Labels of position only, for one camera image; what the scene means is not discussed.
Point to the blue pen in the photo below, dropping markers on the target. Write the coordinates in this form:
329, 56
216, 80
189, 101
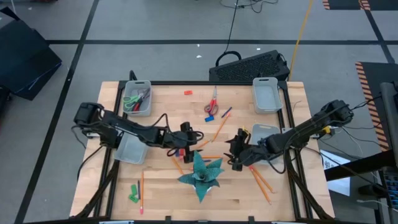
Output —
227, 112

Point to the red eraser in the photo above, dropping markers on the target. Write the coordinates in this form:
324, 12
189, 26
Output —
182, 152

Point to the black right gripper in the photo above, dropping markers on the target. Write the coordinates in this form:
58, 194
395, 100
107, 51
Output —
248, 154

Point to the bright blue eraser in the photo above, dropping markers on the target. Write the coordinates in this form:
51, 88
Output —
209, 118

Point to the grey post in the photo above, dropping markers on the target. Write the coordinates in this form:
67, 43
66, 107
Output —
388, 109

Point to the white paper sheet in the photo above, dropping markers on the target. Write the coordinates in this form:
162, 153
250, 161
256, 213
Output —
340, 160

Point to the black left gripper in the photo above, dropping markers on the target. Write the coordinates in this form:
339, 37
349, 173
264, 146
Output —
182, 140

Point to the large black case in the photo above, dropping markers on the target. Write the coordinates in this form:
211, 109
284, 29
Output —
25, 59

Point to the red marker pen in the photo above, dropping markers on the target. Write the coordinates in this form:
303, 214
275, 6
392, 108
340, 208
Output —
203, 144

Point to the orange eraser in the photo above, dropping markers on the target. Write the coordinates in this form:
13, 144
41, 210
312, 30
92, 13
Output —
188, 92

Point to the black hazard-striped mat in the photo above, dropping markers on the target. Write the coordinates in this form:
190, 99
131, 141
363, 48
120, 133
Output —
373, 74
345, 3

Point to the yellow tag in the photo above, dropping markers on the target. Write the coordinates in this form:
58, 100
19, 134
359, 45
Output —
245, 131

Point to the computer keyboard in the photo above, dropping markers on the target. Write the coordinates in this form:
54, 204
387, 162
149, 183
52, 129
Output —
392, 186

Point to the grey plastic bin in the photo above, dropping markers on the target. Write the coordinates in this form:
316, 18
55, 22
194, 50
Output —
266, 98
147, 107
264, 135
130, 152

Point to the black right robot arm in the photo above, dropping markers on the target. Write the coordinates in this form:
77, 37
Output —
311, 127

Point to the dark blue eraser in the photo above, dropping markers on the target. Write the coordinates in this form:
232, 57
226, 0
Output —
177, 152

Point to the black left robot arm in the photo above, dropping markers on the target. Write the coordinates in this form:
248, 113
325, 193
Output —
130, 130

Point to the black perforated computer case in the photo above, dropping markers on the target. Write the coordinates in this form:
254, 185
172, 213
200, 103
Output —
248, 67

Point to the black desk beam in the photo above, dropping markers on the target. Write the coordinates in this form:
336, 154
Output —
357, 165

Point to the black pen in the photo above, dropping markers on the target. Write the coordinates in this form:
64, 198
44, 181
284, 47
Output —
139, 189

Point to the green marker clip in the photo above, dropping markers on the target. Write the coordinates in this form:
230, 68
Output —
134, 199

